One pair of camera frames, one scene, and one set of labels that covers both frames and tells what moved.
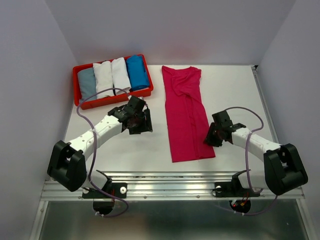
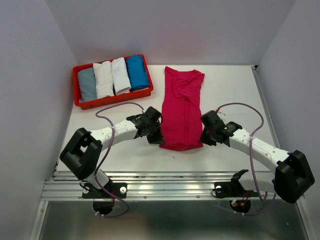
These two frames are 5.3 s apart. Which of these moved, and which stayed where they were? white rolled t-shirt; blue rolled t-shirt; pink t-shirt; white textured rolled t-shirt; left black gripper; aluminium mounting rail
Moved: left black gripper; pink t-shirt
Stayed: white rolled t-shirt; white textured rolled t-shirt; aluminium mounting rail; blue rolled t-shirt
